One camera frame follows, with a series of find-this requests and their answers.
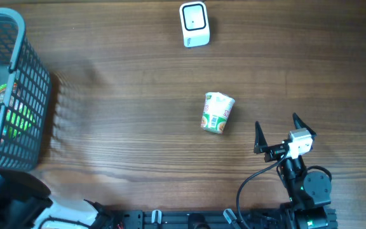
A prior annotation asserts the instant noodle cup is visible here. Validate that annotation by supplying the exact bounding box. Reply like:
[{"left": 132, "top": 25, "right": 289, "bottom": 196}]
[{"left": 200, "top": 92, "right": 235, "bottom": 134}]

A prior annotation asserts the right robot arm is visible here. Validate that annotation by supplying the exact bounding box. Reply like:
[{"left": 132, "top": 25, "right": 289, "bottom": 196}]
[{"left": 254, "top": 113, "right": 338, "bottom": 228}]

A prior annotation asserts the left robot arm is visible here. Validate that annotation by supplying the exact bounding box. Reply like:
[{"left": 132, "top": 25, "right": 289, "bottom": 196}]
[{"left": 0, "top": 170, "right": 114, "bottom": 229}]

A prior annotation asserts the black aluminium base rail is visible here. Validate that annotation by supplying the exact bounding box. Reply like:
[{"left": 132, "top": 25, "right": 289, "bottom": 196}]
[{"left": 106, "top": 208, "right": 339, "bottom": 229}]

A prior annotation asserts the grey plastic shopping basket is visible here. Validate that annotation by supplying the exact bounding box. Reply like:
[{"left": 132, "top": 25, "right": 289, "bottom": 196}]
[{"left": 0, "top": 8, "right": 52, "bottom": 171}]

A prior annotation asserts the white barcode scanner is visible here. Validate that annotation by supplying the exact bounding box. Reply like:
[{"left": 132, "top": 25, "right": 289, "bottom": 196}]
[{"left": 179, "top": 1, "right": 210, "bottom": 48}]

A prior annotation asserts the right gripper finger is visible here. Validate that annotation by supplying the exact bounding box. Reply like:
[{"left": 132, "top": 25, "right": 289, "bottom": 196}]
[
  {"left": 254, "top": 121, "right": 268, "bottom": 154},
  {"left": 292, "top": 113, "right": 316, "bottom": 139}
]

